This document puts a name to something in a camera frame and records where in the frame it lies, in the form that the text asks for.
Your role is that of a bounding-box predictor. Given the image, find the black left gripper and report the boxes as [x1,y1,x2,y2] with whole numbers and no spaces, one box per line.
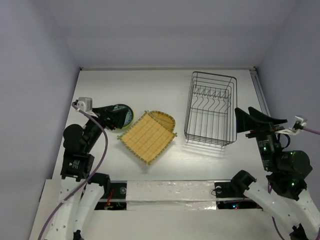
[83,104,128,151]

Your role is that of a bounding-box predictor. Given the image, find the blue floral ceramic plate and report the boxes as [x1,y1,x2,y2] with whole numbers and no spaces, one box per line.
[111,104,134,129]

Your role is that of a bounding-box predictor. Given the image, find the green plastic plate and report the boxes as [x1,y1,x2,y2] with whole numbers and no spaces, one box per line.
[118,113,134,130]

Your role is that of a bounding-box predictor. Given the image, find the square bamboo woven tray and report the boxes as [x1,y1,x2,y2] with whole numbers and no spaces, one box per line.
[117,110,177,165]

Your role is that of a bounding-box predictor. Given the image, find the rounded bamboo woven tray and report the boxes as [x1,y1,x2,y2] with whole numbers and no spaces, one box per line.
[149,110,176,132]

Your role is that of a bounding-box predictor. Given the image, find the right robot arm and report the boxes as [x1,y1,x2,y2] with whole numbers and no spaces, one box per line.
[230,107,320,240]

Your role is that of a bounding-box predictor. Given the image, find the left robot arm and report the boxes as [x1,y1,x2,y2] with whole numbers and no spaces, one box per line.
[38,99,134,240]

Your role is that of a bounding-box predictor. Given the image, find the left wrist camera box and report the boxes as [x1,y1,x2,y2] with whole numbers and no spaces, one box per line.
[74,97,93,112]

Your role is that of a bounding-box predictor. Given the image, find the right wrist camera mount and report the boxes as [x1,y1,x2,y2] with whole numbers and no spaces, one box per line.
[277,115,308,136]

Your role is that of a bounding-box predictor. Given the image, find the black wire dish rack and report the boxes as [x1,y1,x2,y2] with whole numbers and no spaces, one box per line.
[184,71,238,147]

